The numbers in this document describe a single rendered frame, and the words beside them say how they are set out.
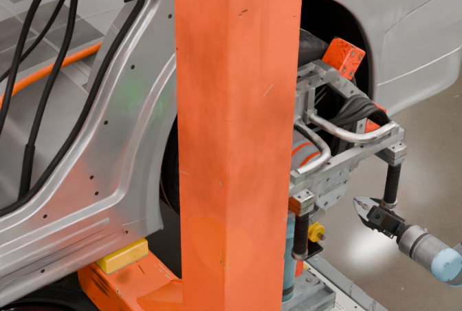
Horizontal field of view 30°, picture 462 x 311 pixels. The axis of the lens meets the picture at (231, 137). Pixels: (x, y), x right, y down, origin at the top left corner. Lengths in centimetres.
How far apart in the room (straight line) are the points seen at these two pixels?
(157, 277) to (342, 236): 132
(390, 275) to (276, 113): 186
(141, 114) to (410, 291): 153
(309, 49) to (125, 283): 80
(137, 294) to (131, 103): 51
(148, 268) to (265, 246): 65
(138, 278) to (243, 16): 109
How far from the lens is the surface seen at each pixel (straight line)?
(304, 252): 227
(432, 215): 366
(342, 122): 235
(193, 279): 186
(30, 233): 214
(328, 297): 301
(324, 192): 233
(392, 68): 272
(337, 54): 239
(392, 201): 246
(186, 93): 158
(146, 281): 232
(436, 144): 407
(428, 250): 250
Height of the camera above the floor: 231
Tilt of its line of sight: 35 degrees down
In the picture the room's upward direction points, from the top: 1 degrees clockwise
